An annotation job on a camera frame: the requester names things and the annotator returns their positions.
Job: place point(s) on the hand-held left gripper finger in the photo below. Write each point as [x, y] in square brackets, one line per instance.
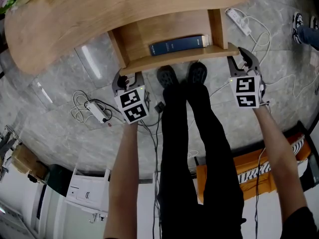
[139, 80]
[115, 84]

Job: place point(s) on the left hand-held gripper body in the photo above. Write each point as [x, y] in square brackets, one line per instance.
[133, 104]

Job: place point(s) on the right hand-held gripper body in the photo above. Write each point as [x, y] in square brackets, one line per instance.
[246, 91]

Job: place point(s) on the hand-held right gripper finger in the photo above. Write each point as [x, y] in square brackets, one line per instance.
[234, 72]
[254, 65]

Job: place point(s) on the wooden drawer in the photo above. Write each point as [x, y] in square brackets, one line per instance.
[174, 58]

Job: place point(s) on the person's right forearm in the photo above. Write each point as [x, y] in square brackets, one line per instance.
[281, 163]

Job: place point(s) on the person's left forearm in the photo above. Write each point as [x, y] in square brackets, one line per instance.
[124, 178]

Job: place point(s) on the wooden coffee table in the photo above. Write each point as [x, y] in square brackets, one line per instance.
[74, 16]

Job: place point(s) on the white kitchen cabinet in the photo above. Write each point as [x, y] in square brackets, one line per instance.
[87, 193]

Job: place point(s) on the person's right hand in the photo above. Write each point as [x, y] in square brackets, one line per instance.
[246, 66]

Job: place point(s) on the person's left hand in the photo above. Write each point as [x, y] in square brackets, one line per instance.
[126, 81]

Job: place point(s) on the black power adapter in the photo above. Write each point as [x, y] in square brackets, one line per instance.
[159, 107]

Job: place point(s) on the person's left black shoe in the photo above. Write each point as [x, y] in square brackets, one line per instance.
[167, 76]

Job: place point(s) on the person's black shoe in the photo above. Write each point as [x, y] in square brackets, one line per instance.
[197, 72]
[167, 76]

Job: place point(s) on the white power strip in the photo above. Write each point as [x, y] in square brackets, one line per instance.
[96, 111]
[238, 21]

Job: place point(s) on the person's right black shoe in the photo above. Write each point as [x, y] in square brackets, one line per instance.
[197, 72]

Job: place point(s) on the dark blue book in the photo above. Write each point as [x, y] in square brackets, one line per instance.
[177, 45]

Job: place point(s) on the person's black clothes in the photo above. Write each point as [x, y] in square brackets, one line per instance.
[174, 158]

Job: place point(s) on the striped throw blanket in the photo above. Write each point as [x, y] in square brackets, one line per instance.
[249, 175]

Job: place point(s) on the orange sofa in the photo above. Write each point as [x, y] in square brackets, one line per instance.
[216, 180]

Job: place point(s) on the dark green bin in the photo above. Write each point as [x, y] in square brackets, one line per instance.
[58, 180]

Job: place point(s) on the large cardboard box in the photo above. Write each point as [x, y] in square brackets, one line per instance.
[28, 162]

